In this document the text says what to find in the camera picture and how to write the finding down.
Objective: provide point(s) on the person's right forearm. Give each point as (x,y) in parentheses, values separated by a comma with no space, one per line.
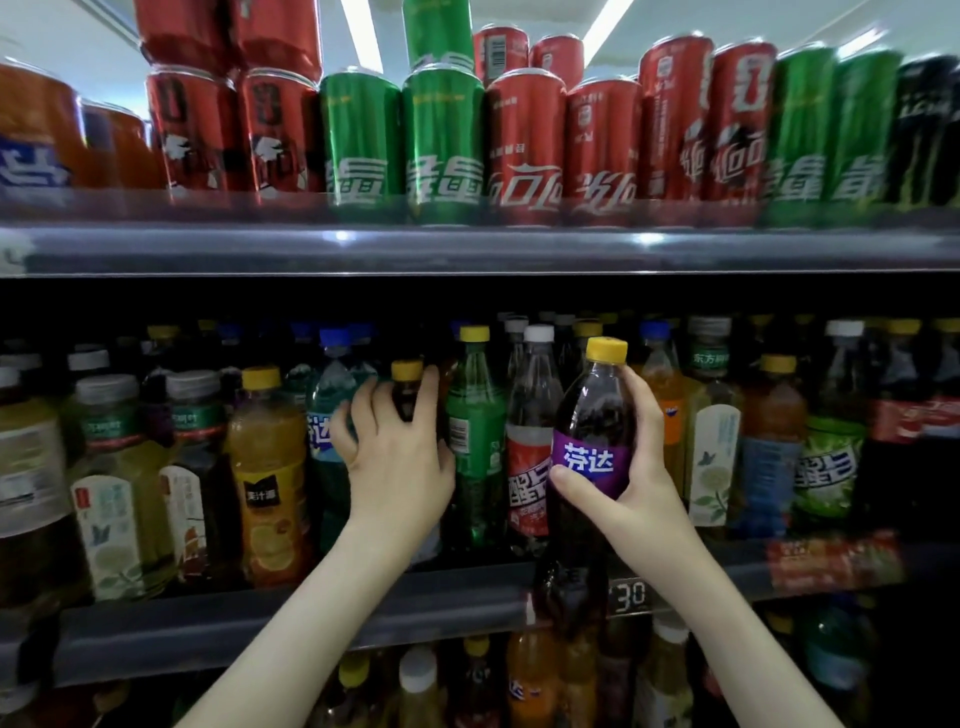
(743,660)

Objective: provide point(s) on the person's right hand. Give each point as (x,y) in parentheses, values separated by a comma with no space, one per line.
(645,518)

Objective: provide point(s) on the person's left hand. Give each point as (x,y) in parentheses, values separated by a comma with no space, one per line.
(393,480)

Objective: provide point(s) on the digital price tag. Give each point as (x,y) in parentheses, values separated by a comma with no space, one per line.
(630,596)

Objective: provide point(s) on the person's left forearm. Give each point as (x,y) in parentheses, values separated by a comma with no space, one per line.
(285,645)

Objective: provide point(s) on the red shelf label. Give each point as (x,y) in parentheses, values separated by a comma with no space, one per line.
(833,563)

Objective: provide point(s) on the row of soda cans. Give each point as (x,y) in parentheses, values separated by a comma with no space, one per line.
(525,143)

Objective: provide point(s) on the ceiling light tube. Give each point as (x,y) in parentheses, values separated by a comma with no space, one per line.
(606,27)
(362,30)

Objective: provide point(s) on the drinks shelf unit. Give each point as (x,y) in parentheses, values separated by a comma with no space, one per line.
(450,248)

